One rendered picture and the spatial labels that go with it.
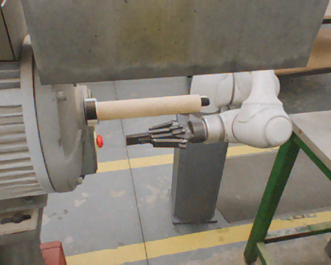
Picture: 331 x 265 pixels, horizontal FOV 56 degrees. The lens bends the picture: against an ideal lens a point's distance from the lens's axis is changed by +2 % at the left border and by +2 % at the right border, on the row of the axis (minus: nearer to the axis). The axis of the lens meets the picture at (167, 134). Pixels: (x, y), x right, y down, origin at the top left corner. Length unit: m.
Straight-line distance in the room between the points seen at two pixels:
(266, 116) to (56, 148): 0.53
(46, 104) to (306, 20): 0.32
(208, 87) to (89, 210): 1.09
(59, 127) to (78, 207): 1.64
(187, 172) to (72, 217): 0.78
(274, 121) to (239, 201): 1.36
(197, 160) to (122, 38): 1.29
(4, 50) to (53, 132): 0.11
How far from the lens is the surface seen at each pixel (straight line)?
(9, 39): 0.41
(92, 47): 0.32
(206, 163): 1.59
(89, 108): 0.51
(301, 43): 0.39
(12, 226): 0.56
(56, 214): 2.03
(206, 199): 1.80
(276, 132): 0.79
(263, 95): 0.84
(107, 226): 1.92
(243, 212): 2.05
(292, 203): 2.21
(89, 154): 0.84
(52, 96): 0.41
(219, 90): 1.40
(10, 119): 0.44
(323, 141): 1.14
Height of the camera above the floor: 1.54
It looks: 37 degrees down
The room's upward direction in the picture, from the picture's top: 3 degrees clockwise
